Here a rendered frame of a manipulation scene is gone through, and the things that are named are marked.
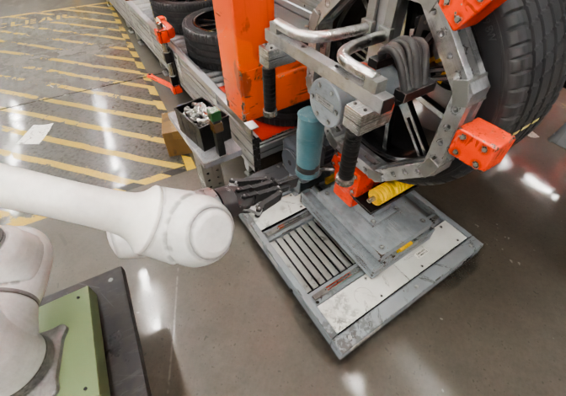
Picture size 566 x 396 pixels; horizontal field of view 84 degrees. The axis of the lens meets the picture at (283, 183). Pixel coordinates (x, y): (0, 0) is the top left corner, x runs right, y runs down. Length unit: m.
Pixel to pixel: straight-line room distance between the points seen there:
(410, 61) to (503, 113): 0.25
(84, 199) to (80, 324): 0.70
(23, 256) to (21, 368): 0.25
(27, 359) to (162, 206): 0.64
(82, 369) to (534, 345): 1.52
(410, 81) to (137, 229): 0.53
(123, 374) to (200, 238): 0.72
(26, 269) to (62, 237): 0.87
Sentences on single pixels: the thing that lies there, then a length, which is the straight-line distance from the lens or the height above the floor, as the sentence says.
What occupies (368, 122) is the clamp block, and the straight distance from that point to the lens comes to 0.65.
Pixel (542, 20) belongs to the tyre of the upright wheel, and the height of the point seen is 1.06.
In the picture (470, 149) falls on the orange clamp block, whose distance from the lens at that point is 0.78.
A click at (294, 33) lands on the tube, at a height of 1.01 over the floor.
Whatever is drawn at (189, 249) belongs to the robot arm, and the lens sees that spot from 0.44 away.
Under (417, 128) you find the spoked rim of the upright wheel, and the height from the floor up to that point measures 0.75.
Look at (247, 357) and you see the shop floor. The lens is 1.34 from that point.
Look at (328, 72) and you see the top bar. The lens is 0.72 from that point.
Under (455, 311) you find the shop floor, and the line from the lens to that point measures 1.55.
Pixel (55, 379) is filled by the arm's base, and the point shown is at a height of 0.38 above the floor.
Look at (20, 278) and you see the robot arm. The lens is 1.03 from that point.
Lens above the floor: 1.28
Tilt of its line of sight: 46 degrees down
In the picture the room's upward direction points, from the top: straight up
